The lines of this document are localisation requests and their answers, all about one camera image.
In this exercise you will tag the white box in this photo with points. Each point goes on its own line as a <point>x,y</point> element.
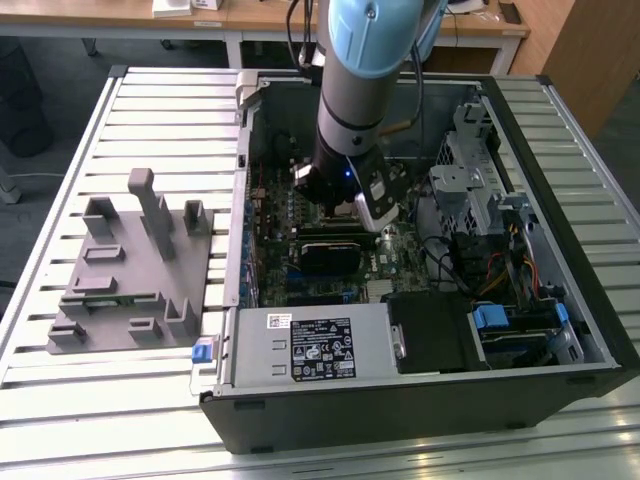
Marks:
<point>172,9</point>
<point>207,4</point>

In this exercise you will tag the black graphics card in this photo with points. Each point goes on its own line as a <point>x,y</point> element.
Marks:
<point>330,260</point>

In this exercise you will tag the small black box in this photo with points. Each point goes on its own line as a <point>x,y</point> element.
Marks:
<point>510,12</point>

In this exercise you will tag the blue disk carrier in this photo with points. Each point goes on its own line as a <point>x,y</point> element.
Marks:
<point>489,317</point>

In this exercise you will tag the silver power supply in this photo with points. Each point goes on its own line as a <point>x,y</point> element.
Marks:
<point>260,350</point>

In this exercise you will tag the grey parts rack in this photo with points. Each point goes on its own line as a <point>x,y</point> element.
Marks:
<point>135,270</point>

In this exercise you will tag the metal drive cage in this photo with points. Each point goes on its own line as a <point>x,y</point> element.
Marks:
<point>460,200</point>

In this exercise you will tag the blue plastic clip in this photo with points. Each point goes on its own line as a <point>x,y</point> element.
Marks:
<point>562,314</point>

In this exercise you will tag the blue plastic latch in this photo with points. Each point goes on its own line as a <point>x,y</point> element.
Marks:
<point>201,351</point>

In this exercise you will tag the black RAM slot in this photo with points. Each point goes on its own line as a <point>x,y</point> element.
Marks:
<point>335,238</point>
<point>330,229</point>

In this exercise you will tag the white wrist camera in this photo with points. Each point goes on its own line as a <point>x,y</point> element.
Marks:
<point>380,215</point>

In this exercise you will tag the green RAM stick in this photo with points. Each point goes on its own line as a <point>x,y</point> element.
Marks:
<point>110,300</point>

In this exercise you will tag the silver chipset heatsink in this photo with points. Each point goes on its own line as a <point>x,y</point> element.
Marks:
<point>380,290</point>

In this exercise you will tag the green motherboard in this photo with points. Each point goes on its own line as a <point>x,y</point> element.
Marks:
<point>400,250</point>

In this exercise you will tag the black PC case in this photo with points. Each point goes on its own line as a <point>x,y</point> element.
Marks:
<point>350,425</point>

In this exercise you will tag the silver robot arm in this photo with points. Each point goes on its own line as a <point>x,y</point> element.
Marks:
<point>350,110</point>

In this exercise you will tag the black plastic shroud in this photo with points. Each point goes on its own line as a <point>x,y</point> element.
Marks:
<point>430,330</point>

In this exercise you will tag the wooden cabinet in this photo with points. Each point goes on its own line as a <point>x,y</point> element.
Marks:
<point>600,60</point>

